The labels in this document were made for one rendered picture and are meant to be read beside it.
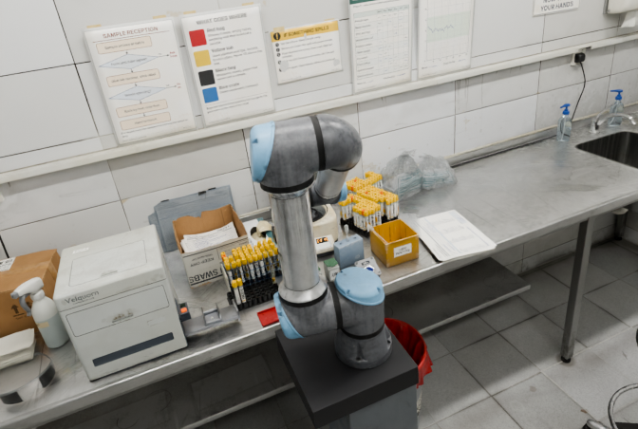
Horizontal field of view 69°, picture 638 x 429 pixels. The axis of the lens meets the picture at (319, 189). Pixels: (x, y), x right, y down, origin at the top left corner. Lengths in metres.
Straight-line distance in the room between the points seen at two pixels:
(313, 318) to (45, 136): 1.19
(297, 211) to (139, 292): 0.59
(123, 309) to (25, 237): 0.72
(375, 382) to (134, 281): 0.68
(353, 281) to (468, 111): 1.48
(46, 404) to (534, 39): 2.45
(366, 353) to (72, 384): 0.84
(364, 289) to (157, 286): 0.59
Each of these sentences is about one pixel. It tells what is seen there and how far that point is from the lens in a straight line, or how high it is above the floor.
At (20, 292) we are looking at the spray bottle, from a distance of 1.63.
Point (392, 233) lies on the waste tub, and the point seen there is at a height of 0.92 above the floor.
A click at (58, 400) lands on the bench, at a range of 1.57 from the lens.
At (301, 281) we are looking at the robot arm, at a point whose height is 1.23.
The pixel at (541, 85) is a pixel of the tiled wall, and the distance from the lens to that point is 2.73.
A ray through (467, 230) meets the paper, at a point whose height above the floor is 0.89.
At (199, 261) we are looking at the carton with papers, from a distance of 1.71.
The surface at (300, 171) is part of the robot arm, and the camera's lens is 0.93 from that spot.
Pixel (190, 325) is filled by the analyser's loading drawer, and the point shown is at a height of 0.91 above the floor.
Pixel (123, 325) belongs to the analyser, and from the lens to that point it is 1.45.
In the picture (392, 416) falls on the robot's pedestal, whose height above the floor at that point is 0.77.
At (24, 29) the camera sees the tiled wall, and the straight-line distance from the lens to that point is 1.83.
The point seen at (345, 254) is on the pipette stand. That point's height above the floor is 0.94.
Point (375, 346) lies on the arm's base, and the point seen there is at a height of 0.99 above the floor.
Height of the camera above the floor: 1.86
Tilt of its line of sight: 26 degrees down
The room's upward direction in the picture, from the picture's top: 7 degrees counter-clockwise
